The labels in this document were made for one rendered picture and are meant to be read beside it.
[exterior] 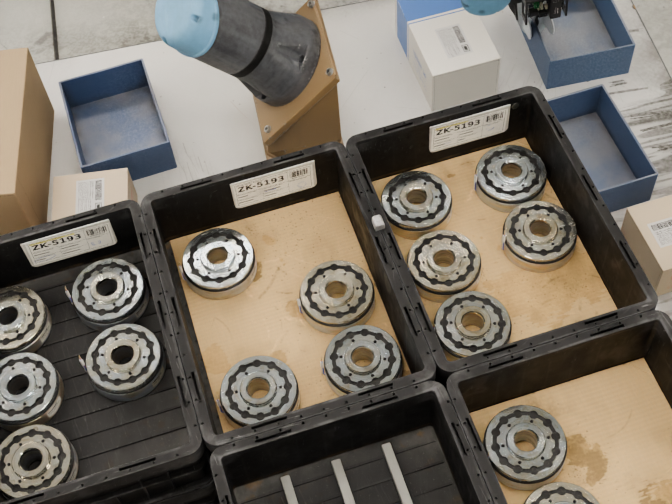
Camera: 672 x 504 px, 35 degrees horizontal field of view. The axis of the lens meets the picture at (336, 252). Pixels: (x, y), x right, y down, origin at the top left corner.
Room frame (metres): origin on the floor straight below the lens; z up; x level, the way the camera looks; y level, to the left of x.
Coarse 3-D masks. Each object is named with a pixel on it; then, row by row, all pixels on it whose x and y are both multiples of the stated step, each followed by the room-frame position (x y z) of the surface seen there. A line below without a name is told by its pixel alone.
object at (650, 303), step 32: (512, 96) 1.02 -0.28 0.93; (544, 96) 1.02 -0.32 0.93; (384, 128) 0.99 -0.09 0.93; (352, 160) 0.94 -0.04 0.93; (576, 160) 0.90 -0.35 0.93; (608, 224) 0.79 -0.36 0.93; (416, 288) 0.72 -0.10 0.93; (640, 288) 0.68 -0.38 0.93; (608, 320) 0.64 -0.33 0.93; (480, 352) 0.62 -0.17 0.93; (512, 352) 0.61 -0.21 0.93
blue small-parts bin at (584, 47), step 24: (576, 0) 1.43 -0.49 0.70; (600, 0) 1.39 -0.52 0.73; (576, 24) 1.37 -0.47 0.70; (600, 24) 1.36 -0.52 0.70; (624, 24) 1.29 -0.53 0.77; (552, 48) 1.32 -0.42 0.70; (576, 48) 1.31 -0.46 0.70; (600, 48) 1.31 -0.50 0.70; (624, 48) 1.24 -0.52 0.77; (552, 72) 1.23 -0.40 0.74; (576, 72) 1.23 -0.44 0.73; (600, 72) 1.24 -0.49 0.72; (624, 72) 1.24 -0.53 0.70
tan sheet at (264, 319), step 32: (256, 224) 0.92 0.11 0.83; (288, 224) 0.91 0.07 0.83; (320, 224) 0.90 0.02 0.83; (256, 256) 0.86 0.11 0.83; (288, 256) 0.85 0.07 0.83; (320, 256) 0.85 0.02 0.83; (352, 256) 0.84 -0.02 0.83; (256, 288) 0.81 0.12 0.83; (288, 288) 0.80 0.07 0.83; (192, 320) 0.76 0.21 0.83; (224, 320) 0.76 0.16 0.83; (256, 320) 0.75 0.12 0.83; (288, 320) 0.75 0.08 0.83; (384, 320) 0.73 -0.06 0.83; (224, 352) 0.71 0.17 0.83; (256, 352) 0.70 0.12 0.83; (288, 352) 0.70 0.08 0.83; (320, 352) 0.69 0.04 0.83; (320, 384) 0.64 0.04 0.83; (224, 416) 0.61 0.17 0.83
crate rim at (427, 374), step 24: (336, 144) 0.97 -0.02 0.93; (240, 168) 0.94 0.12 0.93; (264, 168) 0.94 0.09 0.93; (168, 192) 0.92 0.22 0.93; (360, 192) 0.88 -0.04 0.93; (144, 216) 0.88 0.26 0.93; (384, 264) 0.76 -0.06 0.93; (168, 288) 0.76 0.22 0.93; (408, 312) 0.68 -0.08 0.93; (192, 360) 0.65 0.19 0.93; (432, 360) 0.61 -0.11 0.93; (192, 384) 0.61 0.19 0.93; (384, 384) 0.59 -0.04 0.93; (408, 384) 0.58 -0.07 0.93; (312, 408) 0.56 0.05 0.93; (336, 408) 0.56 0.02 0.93; (240, 432) 0.54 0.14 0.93
